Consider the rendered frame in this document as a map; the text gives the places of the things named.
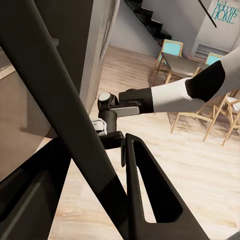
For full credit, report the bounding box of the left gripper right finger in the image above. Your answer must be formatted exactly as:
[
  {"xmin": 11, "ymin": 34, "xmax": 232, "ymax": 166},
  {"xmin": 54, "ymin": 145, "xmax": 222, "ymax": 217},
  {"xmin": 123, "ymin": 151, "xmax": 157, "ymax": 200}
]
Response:
[{"xmin": 125, "ymin": 133, "xmax": 211, "ymax": 240}]

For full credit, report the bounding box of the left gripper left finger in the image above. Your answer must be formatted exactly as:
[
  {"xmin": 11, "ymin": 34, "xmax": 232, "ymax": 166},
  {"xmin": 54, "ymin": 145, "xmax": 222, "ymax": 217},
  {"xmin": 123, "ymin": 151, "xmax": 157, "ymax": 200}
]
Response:
[{"xmin": 0, "ymin": 137, "xmax": 72, "ymax": 240}]

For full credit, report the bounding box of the poster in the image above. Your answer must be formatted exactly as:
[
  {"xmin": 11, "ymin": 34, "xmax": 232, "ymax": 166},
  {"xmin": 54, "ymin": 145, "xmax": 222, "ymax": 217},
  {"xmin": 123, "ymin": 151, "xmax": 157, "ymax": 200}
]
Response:
[{"xmin": 0, "ymin": 0, "xmax": 129, "ymax": 240}]

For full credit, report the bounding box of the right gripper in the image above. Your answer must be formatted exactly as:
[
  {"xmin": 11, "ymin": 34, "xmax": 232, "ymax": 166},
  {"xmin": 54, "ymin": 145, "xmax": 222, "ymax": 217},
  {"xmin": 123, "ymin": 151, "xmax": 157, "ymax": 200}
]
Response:
[{"xmin": 99, "ymin": 117, "xmax": 126, "ymax": 167}]

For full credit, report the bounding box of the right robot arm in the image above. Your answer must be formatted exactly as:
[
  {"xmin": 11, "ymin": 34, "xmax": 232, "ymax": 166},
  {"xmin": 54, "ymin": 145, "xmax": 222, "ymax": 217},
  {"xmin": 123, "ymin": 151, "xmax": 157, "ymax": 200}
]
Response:
[{"xmin": 91, "ymin": 47, "xmax": 240, "ymax": 167}]

